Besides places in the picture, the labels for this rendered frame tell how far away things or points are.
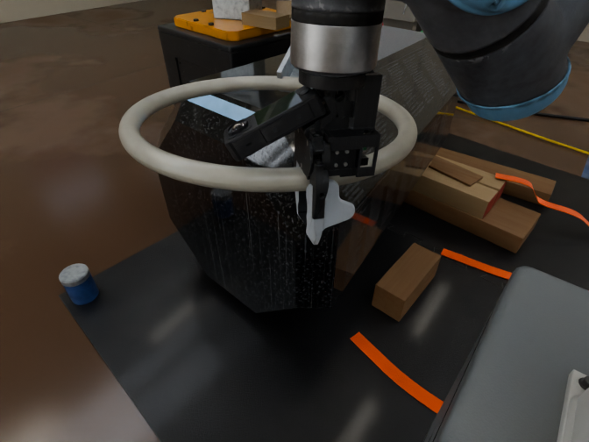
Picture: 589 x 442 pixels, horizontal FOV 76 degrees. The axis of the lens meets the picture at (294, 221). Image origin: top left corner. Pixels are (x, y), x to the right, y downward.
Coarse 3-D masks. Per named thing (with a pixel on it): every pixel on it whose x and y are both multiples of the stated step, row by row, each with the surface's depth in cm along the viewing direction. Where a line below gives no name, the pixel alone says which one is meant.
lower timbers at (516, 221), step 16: (464, 160) 213; (480, 160) 213; (528, 176) 200; (416, 192) 187; (512, 192) 198; (528, 192) 194; (544, 192) 189; (432, 208) 185; (448, 208) 179; (496, 208) 177; (512, 208) 177; (464, 224) 177; (480, 224) 171; (496, 224) 168; (512, 224) 168; (528, 224) 168; (496, 240) 169; (512, 240) 164
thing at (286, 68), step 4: (288, 48) 87; (288, 52) 86; (288, 56) 85; (284, 60) 84; (288, 60) 85; (280, 64) 83; (284, 64) 83; (288, 64) 85; (280, 68) 82; (284, 68) 83; (288, 68) 86; (292, 68) 89; (296, 68) 89; (280, 72) 82; (284, 72) 83; (288, 72) 86; (292, 72) 89; (296, 72) 88; (280, 76) 82; (292, 76) 88; (296, 76) 87
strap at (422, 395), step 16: (496, 176) 177; (512, 176) 177; (560, 208) 174; (448, 256) 164; (464, 256) 164; (496, 272) 157; (368, 352) 128; (384, 368) 123; (400, 384) 119; (416, 384) 119; (432, 400) 115
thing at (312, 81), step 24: (336, 96) 42; (360, 96) 40; (336, 120) 42; (360, 120) 42; (312, 144) 41; (336, 144) 41; (360, 144) 42; (312, 168) 42; (336, 168) 44; (360, 168) 44
